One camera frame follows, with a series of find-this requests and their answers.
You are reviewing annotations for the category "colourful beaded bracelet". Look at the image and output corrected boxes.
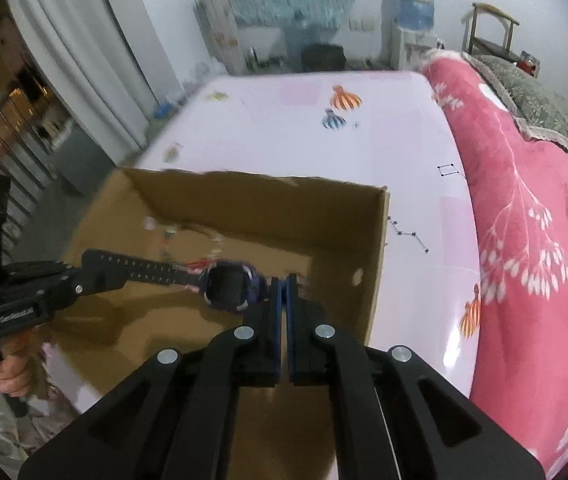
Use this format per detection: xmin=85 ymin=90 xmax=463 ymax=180
xmin=140 ymin=214 xmax=225 ymax=273

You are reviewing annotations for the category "pink floral blanket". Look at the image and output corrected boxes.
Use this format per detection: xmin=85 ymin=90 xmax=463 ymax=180
xmin=419 ymin=51 xmax=568 ymax=479

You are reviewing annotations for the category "wooden chair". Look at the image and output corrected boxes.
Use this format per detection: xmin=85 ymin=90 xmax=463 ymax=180
xmin=466 ymin=2 xmax=520 ymax=63

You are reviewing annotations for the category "brown cardboard box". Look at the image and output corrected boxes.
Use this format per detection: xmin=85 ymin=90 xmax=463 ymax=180
xmin=47 ymin=168 xmax=389 ymax=479

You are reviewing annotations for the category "black bag on floor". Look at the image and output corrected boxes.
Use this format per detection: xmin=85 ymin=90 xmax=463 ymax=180
xmin=301 ymin=44 xmax=347 ymax=73

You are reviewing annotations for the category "dark blue smart watch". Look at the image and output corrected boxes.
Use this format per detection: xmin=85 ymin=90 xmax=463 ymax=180
xmin=177 ymin=260 xmax=270 ymax=313

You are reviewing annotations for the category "grey patterned pillow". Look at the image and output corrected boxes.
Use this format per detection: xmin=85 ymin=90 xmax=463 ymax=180
xmin=462 ymin=53 xmax=568 ymax=153

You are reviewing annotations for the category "white curtain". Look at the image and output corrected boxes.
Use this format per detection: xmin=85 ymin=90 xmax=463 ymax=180
xmin=8 ymin=0 xmax=181 ymax=164

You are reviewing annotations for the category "water dispenser with blue bottle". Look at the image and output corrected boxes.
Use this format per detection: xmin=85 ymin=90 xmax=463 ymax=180
xmin=381 ymin=0 xmax=438 ymax=70

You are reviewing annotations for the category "person's left hand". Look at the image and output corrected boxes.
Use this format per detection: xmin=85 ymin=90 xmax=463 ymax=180
xmin=0 ymin=330 xmax=42 ymax=398

